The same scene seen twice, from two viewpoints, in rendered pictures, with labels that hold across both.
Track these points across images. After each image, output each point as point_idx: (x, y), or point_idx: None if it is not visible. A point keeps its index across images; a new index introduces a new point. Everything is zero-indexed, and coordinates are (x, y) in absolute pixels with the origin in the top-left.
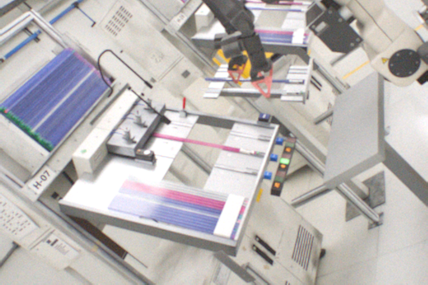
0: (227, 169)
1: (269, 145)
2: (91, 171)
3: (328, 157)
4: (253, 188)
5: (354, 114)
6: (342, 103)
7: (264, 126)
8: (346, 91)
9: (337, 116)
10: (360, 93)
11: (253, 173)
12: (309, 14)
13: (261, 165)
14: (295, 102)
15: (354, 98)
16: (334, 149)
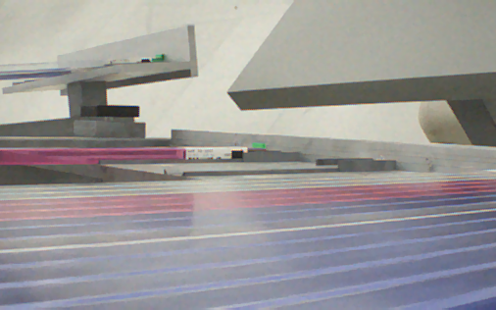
0: (258, 174)
1: (259, 132)
2: None
3: None
4: None
5: (402, 14)
6: (290, 62)
7: (127, 143)
8: (253, 59)
9: (329, 68)
10: (333, 13)
11: (376, 160)
12: None
13: (356, 139)
14: (171, 70)
15: (329, 26)
16: (489, 48)
